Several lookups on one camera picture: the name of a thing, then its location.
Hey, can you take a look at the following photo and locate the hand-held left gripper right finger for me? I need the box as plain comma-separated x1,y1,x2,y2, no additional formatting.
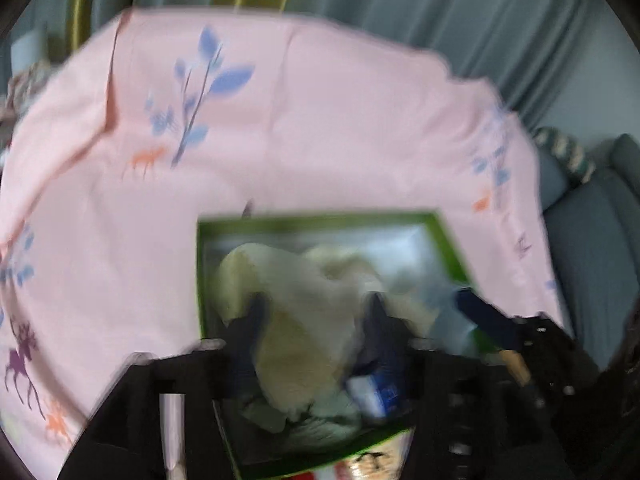
360,292,566,480

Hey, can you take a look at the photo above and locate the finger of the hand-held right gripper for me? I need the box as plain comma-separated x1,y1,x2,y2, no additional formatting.
452,287,531,356

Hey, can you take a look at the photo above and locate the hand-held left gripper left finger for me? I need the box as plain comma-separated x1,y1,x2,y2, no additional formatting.
57,295,271,480

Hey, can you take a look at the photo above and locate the light blue plush toy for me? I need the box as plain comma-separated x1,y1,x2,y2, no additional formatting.
400,280,481,353

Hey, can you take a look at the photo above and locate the cream fluffy cloth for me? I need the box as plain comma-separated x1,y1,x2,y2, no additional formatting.
215,242,436,418

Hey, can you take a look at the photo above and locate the green cardboard box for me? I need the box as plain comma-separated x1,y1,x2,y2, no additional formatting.
196,210,481,480

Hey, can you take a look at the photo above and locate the blue white packet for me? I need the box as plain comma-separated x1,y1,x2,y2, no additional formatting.
347,355,408,418

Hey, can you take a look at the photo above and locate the pale green cloth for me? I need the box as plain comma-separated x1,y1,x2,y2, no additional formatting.
240,390,381,443

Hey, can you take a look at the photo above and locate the grey sofa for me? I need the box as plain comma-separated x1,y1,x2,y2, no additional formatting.
537,132,640,373

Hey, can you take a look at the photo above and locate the red and white packet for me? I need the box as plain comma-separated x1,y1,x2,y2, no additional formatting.
295,460,351,480

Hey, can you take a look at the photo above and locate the striped cushion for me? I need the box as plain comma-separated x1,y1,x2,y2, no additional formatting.
532,127,596,183

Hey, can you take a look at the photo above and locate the pink printed bedsheet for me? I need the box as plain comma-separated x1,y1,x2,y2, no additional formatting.
0,7,576,480

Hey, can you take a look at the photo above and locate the grey curtain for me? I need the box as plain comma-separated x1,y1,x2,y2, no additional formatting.
0,0,640,153

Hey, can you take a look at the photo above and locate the floral cloth pile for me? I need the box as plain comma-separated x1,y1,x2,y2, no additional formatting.
0,60,57,126

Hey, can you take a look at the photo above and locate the white lamp shade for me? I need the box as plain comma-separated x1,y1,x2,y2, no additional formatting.
10,27,48,76

